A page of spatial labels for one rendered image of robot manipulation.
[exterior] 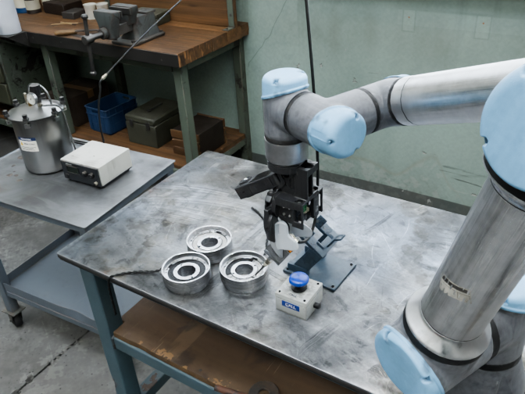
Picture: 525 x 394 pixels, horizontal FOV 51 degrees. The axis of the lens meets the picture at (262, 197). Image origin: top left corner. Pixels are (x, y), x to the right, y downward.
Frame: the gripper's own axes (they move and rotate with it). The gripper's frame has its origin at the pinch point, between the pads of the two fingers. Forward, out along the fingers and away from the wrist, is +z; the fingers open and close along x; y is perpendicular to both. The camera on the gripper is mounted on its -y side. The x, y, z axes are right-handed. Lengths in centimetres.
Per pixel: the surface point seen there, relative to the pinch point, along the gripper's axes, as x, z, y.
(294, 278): -1.2, 5.7, 3.6
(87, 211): 12, 25, -80
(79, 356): 4, 93, -99
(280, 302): -3.8, 10.7, 1.7
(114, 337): -12, 40, -46
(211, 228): 8.0, 9.8, -25.8
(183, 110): 104, 36, -126
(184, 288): -10.8, 10.5, -17.6
